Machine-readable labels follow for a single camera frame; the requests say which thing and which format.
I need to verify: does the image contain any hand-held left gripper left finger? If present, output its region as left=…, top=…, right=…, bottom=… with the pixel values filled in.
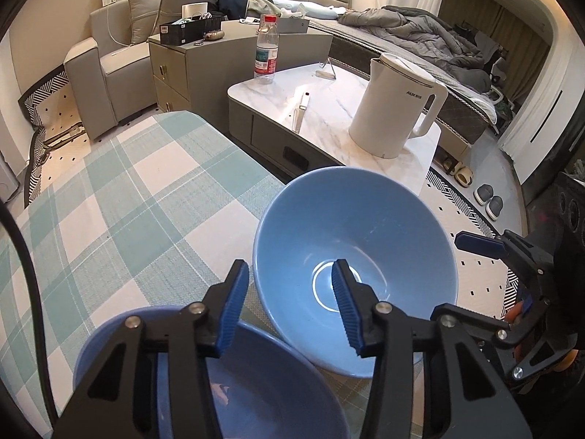
left=52, top=259, right=250, bottom=439

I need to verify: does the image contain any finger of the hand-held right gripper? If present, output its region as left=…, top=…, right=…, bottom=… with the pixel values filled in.
left=457, top=302, right=557, bottom=381
left=454, top=229, right=556, bottom=316

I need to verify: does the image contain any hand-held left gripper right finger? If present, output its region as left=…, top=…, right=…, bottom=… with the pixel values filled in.
left=330, top=258, right=533, bottom=439

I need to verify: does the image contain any blue bowl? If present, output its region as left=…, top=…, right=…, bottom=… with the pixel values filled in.
left=252, top=167, right=459, bottom=379
left=73, top=305, right=352, bottom=439

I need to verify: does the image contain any brown shoe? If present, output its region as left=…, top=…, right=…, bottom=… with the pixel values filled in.
left=432, top=153, right=458, bottom=175

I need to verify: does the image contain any white wardrobe panel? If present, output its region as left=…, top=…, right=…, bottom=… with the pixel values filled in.
left=497, top=11, right=579, bottom=186

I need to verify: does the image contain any teal white plaid tablecloth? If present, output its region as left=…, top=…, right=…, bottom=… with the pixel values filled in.
left=0, top=110, right=423, bottom=439

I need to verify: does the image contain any white electric kettle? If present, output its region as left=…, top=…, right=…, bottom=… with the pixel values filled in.
left=348, top=52, right=449, bottom=160

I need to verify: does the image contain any marble coffee table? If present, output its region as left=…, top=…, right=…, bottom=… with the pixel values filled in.
left=227, top=59, right=443, bottom=198

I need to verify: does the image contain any grey duvet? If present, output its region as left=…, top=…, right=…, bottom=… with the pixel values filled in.
left=337, top=4, right=494, bottom=94

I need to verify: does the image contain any small metal stand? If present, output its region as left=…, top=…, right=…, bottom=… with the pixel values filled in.
left=314, top=60, right=340, bottom=80

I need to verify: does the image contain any beige nightstand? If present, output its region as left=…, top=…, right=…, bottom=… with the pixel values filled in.
left=147, top=19, right=333, bottom=122

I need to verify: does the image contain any dark olive curtain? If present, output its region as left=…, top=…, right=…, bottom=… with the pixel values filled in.
left=438, top=0, right=551, bottom=62

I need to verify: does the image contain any beige sofa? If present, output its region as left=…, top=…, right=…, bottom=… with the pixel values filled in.
left=64, top=0, right=229, bottom=142

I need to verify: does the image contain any clear water bottle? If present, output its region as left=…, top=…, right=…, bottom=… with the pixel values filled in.
left=253, top=15, right=280, bottom=84

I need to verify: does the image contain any black organiser box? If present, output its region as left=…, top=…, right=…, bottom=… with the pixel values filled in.
left=159, top=15, right=223, bottom=46

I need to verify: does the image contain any light blue pillow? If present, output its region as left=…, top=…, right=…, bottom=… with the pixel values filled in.
left=274, top=0, right=350, bottom=21

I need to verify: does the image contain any grey tissue box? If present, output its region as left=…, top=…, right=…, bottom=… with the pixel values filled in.
left=275, top=15, right=310, bottom=35

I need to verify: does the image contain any dark jacket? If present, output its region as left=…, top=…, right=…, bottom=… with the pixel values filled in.
left=218, top=0, right=259, bottom=21

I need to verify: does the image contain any white handled knife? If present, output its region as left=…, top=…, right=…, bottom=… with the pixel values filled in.
left=290, top=92, right=312, bottom=134

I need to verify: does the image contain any white charging cable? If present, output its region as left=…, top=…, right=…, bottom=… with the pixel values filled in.
left=106, top=6, right=134, bottom=49

